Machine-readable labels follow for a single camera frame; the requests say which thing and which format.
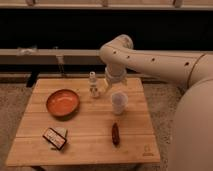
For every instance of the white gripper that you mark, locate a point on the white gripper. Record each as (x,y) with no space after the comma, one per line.
(114,77)

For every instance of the dark red pepper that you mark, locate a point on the dark red pepper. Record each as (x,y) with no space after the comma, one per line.
(115,134)

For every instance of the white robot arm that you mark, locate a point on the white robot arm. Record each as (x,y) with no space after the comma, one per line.
(191,147)

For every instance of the white ceramic cup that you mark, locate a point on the white ceramic cup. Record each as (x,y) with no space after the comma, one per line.
(119,101)

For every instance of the small clear bottle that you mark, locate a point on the small clear bottle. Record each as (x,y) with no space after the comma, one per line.
(93,85)

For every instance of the orange bowl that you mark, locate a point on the orange bowl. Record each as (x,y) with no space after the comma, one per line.
(62,103)

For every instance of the wooden table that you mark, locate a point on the wooden table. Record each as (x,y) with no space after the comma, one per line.
(89,138)

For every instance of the white sponge block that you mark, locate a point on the white sponge block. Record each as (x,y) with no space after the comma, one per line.
(62,131)

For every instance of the dark rectangular box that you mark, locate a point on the dark rectangular box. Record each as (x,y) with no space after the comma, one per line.
(54,138)

